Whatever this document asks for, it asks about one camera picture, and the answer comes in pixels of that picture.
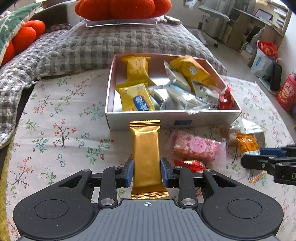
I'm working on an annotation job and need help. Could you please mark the red white candy packet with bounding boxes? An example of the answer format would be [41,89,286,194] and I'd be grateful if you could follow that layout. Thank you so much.
[174,160,206,173]

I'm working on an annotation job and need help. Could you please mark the orange white snack packet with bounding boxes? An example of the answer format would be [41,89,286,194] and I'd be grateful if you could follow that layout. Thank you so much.
[236,133,265,183]

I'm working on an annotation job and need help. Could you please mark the gold bar snack packet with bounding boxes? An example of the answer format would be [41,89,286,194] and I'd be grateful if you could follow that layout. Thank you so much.
[129,120,169,199]

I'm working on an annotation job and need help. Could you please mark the red snack packet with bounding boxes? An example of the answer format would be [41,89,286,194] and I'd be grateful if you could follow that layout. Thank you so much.
[218,86,234,110]

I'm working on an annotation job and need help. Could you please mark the yellow blue-label snack packet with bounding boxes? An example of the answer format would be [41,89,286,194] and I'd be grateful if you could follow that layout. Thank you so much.
[115,83,156,111]

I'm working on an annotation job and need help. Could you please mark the white green snack packets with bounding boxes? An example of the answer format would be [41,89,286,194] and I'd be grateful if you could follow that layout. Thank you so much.
[148,61,219,113]

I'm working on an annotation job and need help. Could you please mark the pink round-label snack packet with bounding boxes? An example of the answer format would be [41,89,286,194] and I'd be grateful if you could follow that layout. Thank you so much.
[165,130,227,164]

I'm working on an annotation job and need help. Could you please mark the beige small snack packet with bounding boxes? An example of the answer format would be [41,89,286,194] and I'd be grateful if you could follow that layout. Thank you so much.
[219,125,238,146]

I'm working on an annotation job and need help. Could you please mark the red gift bag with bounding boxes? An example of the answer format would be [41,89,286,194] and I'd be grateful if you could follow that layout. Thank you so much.
[276,74,295,112]

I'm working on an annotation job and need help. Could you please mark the black bag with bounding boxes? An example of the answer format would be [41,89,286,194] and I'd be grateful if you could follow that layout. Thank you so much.
[270,62,282,91]

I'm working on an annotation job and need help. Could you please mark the white blue shopping bag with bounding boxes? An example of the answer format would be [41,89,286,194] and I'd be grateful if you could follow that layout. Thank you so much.
[251,48,275,80]

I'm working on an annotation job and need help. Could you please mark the red bag on white bag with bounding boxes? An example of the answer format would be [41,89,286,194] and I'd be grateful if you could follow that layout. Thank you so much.
[257,41,278,60]

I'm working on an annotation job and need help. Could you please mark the wooden desk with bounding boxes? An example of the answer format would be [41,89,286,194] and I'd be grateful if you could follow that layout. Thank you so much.
[221,1,292,67]

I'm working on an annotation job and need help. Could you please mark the grey checkered quilt cushion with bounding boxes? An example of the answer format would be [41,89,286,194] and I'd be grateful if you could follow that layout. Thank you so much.
[1,21,227,146]

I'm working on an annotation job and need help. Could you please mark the white office chair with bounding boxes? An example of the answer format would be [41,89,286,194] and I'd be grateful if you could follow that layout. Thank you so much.
[183,0,230,48]

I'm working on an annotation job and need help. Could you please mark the clear acrylic tray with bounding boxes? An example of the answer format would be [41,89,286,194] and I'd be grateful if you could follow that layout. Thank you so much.
[85,18,157,28]

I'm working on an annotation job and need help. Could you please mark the small orange pumpkin pillow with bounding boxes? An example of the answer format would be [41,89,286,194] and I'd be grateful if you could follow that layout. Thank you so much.
[1,20,46,66]

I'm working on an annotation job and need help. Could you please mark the large orange pumpkin pillow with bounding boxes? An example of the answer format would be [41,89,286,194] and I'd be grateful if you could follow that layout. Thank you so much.
[75,0,171,21]

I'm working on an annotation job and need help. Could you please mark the dark grey sofa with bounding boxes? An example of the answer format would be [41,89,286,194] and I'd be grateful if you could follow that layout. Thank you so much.
[31,0,80,28]

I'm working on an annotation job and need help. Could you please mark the green embroidered cushion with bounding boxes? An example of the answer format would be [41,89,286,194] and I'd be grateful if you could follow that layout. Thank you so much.
[0,3,41,62]

